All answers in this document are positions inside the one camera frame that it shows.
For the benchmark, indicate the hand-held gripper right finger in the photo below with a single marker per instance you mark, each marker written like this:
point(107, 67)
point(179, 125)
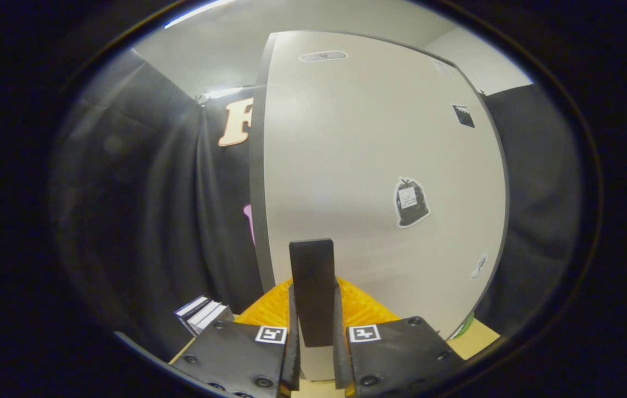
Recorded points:
point(341, 359)

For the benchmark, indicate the white shoe cabinet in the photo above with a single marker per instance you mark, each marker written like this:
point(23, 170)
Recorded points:
point(358, 155)

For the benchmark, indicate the black backdrop cloth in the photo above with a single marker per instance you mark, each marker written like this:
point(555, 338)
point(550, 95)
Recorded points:
point(142, 210)

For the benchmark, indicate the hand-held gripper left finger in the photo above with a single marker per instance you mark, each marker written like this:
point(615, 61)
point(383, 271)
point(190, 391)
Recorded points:
point(291, 359)

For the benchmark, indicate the small green object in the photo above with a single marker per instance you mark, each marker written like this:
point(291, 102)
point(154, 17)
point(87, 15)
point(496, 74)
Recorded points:
point(465, 326)

